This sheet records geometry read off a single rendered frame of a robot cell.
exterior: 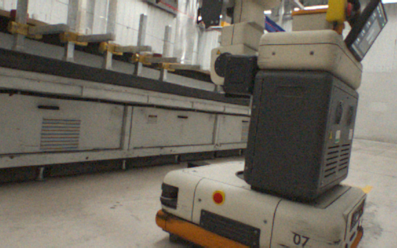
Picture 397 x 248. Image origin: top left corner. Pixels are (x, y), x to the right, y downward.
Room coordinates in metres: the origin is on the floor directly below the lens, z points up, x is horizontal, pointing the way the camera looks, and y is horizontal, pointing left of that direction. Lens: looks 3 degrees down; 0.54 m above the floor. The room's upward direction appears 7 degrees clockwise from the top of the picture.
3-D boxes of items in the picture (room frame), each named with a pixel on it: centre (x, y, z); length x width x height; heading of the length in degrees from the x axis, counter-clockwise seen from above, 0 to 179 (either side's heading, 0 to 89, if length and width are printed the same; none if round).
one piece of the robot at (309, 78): (1.21, -0.39, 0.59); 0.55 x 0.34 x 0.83; 145
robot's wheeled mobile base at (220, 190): (1.26, -0.32, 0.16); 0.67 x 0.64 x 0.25; 55
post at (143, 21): (2.06, 0.43, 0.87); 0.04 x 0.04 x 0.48; 55
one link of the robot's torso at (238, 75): (1.31, -0.15, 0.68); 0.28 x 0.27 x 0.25; 145
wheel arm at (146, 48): (1.84, 0.49, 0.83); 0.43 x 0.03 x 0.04; 55
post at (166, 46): (2.26, 0.29, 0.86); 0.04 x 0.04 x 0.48; 55
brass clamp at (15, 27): (1.47, 0.85, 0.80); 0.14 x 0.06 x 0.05; 145
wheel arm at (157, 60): (2.04, 0.34, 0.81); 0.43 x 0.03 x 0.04; 55
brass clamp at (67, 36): (1.67, 0.71, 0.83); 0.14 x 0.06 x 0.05; 145
